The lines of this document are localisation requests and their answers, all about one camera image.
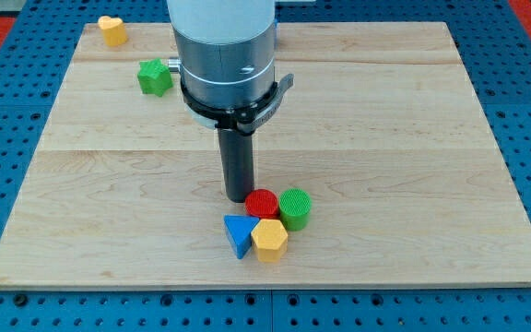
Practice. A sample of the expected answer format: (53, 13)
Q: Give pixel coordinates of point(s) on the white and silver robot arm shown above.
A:
(226, 53)

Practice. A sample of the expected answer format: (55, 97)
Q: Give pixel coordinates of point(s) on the green cylinder block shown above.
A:
(294, 209)

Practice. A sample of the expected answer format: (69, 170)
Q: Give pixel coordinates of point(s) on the green star block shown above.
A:
(154, 77)

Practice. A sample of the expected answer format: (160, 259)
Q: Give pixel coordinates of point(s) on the red cylinder block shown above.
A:
(262, 203)

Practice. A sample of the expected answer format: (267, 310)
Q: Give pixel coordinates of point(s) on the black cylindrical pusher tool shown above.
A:
(236, 151)

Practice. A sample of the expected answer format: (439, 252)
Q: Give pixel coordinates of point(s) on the light wooden board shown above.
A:
(382, 128)

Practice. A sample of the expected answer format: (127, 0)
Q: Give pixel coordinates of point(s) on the yellow heart block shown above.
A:
(113, 30)

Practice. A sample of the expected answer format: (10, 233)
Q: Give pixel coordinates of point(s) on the blue triangle block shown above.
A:
(238, 230)

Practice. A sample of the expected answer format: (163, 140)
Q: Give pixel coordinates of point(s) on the yellow hexagon block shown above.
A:
(270, 240)

